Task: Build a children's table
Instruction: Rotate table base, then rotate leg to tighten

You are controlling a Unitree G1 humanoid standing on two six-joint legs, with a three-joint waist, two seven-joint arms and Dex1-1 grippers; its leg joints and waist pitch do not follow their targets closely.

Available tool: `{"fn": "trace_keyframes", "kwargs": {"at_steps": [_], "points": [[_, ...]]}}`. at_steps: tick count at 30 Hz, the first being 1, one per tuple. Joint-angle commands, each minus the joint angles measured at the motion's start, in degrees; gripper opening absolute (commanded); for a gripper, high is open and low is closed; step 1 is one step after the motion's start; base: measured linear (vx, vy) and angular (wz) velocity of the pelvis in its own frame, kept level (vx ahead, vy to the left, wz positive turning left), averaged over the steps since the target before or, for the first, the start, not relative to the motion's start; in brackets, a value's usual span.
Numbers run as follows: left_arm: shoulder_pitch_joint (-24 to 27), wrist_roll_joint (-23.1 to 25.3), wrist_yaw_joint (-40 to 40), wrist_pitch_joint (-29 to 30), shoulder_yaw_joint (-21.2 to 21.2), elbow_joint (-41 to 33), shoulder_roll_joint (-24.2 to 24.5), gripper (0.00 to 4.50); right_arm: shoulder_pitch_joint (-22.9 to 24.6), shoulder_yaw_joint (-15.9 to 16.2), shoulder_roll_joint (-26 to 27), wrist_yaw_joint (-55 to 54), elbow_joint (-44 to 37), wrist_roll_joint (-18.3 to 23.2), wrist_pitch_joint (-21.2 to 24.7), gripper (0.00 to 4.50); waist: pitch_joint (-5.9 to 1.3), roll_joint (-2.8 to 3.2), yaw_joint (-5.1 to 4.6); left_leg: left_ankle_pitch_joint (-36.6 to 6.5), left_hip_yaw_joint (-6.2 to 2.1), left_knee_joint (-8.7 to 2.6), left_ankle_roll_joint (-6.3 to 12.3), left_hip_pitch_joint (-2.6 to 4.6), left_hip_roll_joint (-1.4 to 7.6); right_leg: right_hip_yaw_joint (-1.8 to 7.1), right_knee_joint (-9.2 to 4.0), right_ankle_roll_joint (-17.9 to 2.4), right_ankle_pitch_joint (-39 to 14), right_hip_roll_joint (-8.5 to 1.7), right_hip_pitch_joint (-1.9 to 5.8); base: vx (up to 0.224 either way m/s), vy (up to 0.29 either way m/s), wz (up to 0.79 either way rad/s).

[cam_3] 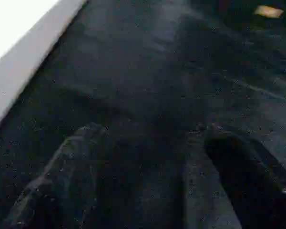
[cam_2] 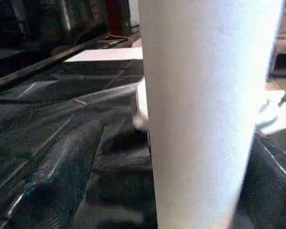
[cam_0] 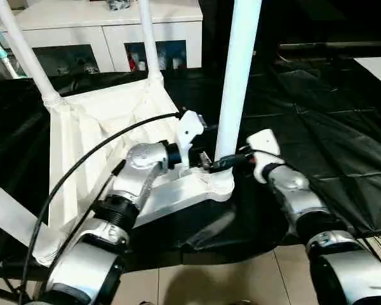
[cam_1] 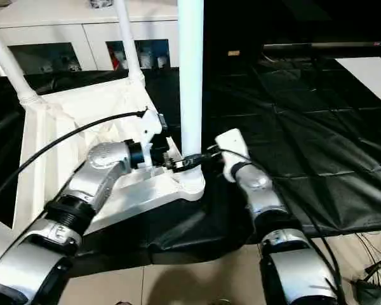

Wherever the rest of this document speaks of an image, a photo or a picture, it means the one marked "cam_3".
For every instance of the small yellow label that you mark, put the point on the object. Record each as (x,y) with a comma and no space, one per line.
(269,10)

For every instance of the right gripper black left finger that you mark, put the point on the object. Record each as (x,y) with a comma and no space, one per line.
(62,181)

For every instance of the white plastic table top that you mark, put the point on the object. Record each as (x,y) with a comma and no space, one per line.
(14,38)

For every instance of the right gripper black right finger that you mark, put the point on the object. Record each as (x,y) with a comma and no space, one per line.
(252,186)

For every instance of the black plastic mat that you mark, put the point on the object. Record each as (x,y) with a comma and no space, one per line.
(157,71)

